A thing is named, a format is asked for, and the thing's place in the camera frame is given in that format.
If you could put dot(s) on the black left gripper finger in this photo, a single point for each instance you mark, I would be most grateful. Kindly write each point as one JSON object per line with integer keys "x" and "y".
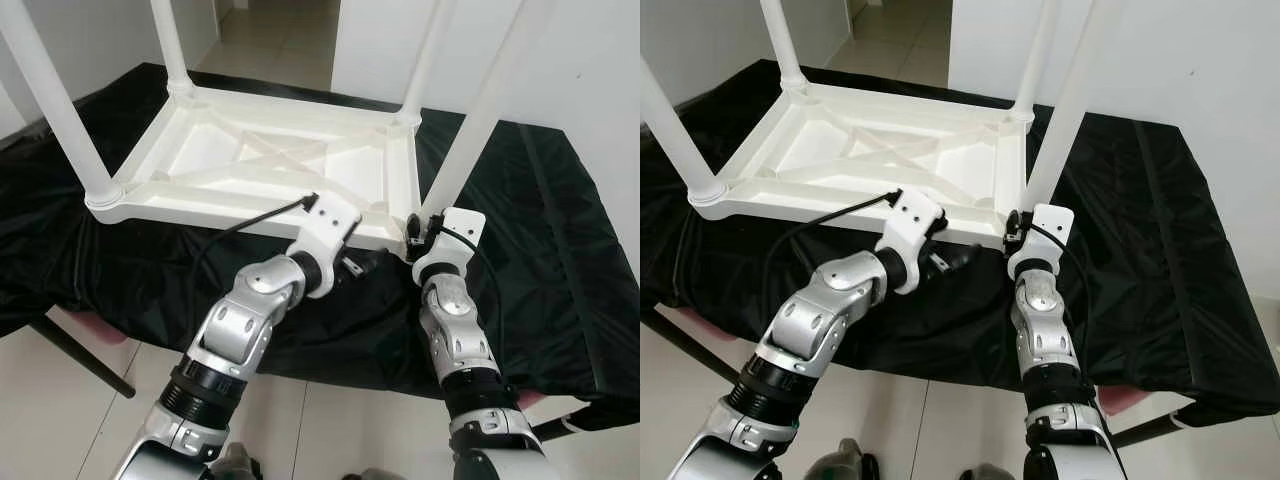
{"x": 940, "y": 224}
{"x": 368, "y": 263}
{"x": 962, "y": 258}

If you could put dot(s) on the white plastic table leg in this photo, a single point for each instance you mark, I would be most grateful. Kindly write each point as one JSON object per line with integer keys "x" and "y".
{"x": 60, "y": 110}
{"x": 172, "y": 50}
{"x": 425, "y": 65}
{"x": 480, "y": 120}
{"x": 1032, "y": 65}
{"x": 1065, "y": 120}
{"x": 680, "y": 140}
{"x": 783, "y": 50}

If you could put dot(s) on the white plastic table top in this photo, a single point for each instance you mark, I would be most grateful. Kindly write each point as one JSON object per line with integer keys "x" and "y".
{"x": 200, "y": 150}
{"x": 810, "y": 150}

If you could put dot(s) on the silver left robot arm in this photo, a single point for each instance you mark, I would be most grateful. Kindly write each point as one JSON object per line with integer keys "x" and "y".
{"x": 810, "y": 320}
{"x": 230, "y": 330}

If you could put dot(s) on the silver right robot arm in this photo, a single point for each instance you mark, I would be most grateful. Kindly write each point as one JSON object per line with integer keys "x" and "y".
{"x": 455, "y": 330}
{"x": 1045, "y": 330}

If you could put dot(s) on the black table cloth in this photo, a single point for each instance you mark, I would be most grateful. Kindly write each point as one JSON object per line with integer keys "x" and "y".
{"x": 560, "y": 260}
{"x": 1180, "y": 260}

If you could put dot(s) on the robot right leg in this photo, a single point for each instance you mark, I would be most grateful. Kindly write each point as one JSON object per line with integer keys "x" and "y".
{"x": 372, "y": 474}
{"x": 986, "y": 472}

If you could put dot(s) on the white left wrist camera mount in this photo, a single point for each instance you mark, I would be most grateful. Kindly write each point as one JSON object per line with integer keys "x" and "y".
{"x": 912, "y": 220}
{"x": 325, "y": 225}

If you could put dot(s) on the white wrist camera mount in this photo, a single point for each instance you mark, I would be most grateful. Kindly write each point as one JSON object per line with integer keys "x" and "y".
{"x": 1045, "y": 225}
{"x": 325, "y": 225}
{"x": 455, "y": 230}
{"x": 912, "y": 220}

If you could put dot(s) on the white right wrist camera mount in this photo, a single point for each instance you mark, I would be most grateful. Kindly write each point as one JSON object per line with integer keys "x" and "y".
{"x": 1045, "y": 225}
{"x": 455, "y": 230}

